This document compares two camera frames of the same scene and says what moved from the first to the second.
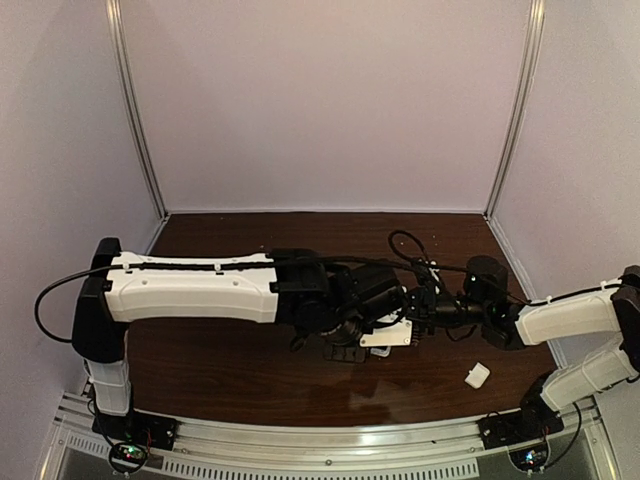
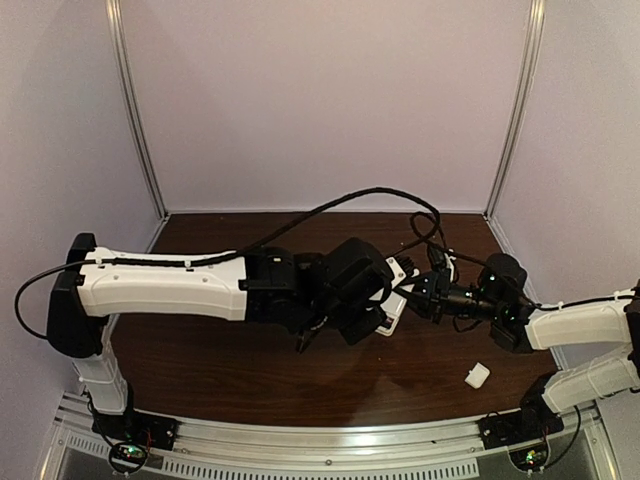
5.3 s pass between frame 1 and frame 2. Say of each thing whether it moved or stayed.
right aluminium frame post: stayed
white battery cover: stayed
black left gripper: moved
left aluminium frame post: stayed
